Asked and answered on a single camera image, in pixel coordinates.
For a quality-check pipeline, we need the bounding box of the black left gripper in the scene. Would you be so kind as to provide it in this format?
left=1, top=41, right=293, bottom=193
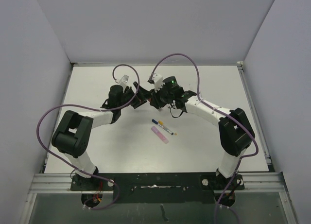
left=118, top=82, right=151, bottom=110

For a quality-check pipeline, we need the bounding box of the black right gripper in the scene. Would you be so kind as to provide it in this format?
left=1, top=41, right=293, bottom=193
left=150, top=84, right=174, bottom=109

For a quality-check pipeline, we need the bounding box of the yellow marker pen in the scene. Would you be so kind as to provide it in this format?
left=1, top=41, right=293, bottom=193
left=158, top=121, right=177, bottom=136

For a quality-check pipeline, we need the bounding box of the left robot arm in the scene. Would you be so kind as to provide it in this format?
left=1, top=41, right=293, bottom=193
left=52, top=82, right=152, bottom=190

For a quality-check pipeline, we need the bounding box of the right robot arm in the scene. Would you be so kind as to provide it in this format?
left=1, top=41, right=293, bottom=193
left=148, top=73, right=255, bottom=190

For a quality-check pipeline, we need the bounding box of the navy blue marker pen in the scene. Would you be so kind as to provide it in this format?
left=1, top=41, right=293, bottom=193
left=152, top=119, right=177, bottom=135

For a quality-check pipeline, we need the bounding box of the pink highlighter pen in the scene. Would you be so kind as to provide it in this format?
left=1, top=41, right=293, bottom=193
left=151, top=126, right=169, bottom=144

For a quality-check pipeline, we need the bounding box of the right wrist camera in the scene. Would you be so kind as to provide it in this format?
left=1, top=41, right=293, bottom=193
left=148, top=73, right=164, bottom=92

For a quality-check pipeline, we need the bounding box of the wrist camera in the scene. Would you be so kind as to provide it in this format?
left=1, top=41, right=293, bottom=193
left=115, top=75, right=129, bottom=89
left=148, top=73, right=164, bottom=92

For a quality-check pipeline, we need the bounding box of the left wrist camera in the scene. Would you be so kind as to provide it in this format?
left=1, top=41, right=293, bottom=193
left=115, top=75, right=129, bottom=89

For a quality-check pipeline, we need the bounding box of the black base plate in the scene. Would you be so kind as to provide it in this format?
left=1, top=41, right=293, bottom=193
left=70, top=172, right=245, bottom=206

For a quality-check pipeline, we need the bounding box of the aluminium frame rail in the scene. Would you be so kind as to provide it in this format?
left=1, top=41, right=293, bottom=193
left=28, top=172, right=286, bottom=194

